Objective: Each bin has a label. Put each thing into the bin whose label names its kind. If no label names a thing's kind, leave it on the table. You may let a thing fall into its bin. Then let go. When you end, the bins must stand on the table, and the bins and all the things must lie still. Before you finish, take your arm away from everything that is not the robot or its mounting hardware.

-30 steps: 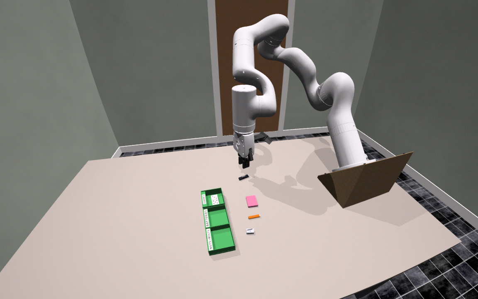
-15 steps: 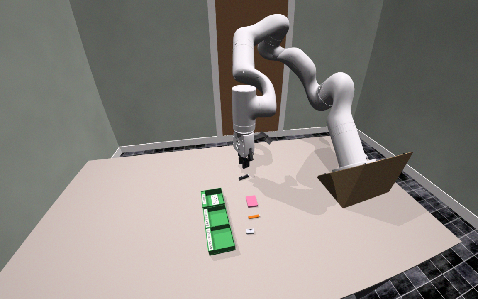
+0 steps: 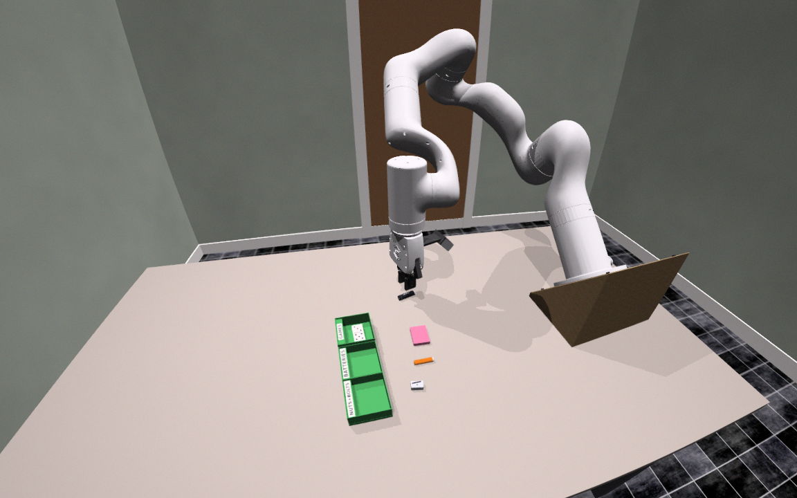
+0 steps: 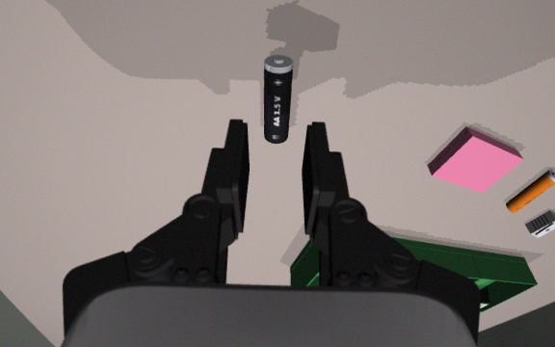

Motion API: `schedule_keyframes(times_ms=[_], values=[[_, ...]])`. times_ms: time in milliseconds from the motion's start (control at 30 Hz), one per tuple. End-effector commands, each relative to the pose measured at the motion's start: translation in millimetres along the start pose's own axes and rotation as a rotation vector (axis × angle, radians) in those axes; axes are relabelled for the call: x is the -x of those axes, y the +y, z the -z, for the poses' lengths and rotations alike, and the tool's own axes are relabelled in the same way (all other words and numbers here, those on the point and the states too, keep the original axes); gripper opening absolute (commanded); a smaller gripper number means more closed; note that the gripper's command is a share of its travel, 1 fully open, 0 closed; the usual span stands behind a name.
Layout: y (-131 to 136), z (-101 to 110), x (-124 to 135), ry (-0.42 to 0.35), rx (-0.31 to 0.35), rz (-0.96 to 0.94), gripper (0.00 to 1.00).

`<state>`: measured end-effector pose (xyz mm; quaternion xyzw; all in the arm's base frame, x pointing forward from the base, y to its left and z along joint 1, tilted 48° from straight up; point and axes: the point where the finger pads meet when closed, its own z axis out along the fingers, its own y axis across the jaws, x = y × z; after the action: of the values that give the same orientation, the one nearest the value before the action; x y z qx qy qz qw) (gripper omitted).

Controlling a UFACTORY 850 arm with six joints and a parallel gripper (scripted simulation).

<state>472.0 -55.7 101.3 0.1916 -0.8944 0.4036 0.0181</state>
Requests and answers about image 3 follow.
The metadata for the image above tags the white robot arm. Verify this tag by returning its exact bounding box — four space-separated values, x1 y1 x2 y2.
383 29 627 286

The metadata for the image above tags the green three-compartment bin rack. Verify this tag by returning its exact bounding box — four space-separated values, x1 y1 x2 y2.
335 313 393 426

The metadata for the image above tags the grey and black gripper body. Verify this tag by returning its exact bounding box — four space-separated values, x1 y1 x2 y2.
390 229 424 274

